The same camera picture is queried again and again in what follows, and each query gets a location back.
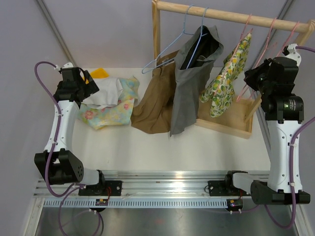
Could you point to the aluminium rail base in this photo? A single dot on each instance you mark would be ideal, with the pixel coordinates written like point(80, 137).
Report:
point(151, 204)

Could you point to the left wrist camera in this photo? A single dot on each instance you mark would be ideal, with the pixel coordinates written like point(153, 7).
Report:
point(65, 66)

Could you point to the brown pleated skirt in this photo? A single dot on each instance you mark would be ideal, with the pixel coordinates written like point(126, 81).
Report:
point(153, 114)

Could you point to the blue wire hanger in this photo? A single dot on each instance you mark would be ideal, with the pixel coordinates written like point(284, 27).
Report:
point(154, 64)
point(199, 39)

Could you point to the yellow plastic tray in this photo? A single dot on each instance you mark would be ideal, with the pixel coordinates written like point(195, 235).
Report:
point(99, 73)

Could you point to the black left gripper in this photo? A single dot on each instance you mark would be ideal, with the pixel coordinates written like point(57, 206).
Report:
point(90, 87)

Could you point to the pastel floral skirt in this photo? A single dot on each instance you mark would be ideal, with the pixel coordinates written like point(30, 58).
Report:
point(118, 115)

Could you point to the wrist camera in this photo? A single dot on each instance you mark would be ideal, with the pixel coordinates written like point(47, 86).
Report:
point(65, 66)
point(290, 51)

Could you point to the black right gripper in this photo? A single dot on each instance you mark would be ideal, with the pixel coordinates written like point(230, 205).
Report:
point(251, 75)

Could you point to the grey skirt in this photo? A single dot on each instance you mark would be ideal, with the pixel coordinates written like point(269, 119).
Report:
point(191, 82)

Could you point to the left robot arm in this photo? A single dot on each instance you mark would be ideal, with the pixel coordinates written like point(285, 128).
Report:
point(57, 163)

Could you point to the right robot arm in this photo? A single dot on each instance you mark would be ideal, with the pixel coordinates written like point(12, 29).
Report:
point(284, 113)

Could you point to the white skirt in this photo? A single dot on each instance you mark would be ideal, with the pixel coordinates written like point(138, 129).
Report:
point(110, 89)

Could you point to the wooden clothes rack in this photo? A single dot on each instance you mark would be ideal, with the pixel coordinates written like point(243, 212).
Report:
point(238, 119)

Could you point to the lemon print skirt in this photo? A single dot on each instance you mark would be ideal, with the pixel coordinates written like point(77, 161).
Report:
point(217, 108)

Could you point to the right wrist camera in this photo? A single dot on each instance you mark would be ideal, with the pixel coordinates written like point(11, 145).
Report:
point(290, 51)

